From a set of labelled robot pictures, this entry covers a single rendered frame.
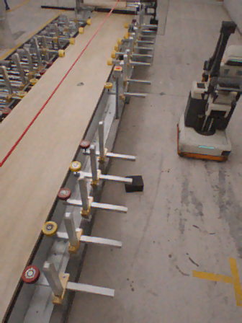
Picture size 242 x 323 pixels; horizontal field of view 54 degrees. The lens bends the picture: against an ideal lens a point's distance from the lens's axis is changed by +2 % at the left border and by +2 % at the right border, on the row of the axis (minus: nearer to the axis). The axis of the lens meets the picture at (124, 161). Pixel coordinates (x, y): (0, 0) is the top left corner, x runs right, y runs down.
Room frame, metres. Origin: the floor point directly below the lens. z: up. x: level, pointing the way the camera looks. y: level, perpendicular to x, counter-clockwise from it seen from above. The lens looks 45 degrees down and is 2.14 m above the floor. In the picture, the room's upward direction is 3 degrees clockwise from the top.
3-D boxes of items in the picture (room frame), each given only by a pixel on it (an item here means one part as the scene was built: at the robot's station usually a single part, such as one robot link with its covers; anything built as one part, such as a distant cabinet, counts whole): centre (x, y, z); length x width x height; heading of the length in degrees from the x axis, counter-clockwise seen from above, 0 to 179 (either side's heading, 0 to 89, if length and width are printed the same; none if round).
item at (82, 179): (0.88, 0.24, 0.89); 0.04 x 0.04 x 0.48; 84
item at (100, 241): (0.66, 0.21, 0.82); 0.43 x 0.03 x 0.04; 84
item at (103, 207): (0.91, 0.18, 0.80); 0.43 x 0.03 x 0.04; 84
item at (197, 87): (2.65, -1.03, 0.59); 0.55 x 0.34 x 0.83; 84
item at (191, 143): (2.56, -1.02, 0.16); 0.67 x 0.64 x 0.25; 174
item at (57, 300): (0.40, 0.29, 0.81); 0.14 x 0.06 x 0.05; 174
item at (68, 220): (0.63, 0.26, 0.89); 0.04 x 0.04 x 0.48; 84
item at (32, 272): (0.44, 0.43, 0.85); 0.08 x 0.08 x 0.11
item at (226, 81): (2.27, -0.99, 0.99); 0.28 x 0.16 x 0.22; 84
